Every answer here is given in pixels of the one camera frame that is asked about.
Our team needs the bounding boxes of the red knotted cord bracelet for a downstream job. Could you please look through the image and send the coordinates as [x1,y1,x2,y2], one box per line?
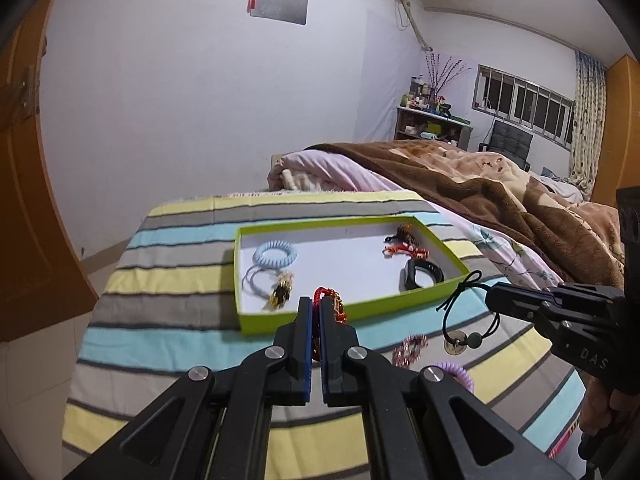
[310,285,350,361]

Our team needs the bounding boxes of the black cord coin necklace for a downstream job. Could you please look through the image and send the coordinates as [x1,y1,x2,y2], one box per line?
[435,268,502,357]

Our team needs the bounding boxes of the purple spiral hair tie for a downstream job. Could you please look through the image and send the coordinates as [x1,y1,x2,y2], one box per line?
[432,361,475,395]

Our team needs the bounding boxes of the black smart band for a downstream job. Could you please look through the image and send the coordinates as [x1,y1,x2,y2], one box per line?
[402,258,445,290]

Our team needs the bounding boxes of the lime green jewelry box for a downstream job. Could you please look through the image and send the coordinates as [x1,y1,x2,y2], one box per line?
[233,214,470,335]

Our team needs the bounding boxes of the person's right hand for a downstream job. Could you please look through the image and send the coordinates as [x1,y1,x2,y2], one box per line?
[579,377,639,436]

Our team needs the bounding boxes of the black gold flower scrunchie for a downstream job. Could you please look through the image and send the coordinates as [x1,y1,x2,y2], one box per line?
[268,281,292,310]

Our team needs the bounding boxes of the brown fleece blanket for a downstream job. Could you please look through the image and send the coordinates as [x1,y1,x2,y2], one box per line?
[314,140,625,288]

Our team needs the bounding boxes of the striped bed sheet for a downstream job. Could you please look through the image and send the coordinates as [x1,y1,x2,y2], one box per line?
[62,191,585,476]

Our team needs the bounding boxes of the black padded chair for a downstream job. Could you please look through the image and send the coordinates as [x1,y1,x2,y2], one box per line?
[478,120,533,171]

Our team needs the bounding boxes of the barred window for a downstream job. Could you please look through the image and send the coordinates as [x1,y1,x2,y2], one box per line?
[472,65,575,148]

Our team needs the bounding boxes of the cluttered wooden shelf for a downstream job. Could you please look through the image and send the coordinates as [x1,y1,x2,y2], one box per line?
[394,76,472,150]

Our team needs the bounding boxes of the floral curtain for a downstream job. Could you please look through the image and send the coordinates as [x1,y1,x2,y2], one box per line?
[568,51,606,200]

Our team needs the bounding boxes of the purple blossom branches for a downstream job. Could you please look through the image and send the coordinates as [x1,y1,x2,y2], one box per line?
[425,52,470,96]

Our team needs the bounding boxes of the orange wooden door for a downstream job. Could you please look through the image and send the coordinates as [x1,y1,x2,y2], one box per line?
[0,0,98,341]

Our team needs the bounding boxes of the grey flower hair tie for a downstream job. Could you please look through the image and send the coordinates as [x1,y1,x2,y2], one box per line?
[242,264,296,302]

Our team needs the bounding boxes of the blue spiral hair tie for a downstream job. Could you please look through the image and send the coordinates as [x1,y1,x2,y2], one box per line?
[252,239,298,269]

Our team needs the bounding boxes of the orange red beaded bracelet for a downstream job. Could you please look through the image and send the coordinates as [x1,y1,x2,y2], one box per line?
[382,242,431,260]

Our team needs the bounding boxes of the brown beaded hair tie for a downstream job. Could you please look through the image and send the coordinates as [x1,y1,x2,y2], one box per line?
[384,224,418,246]

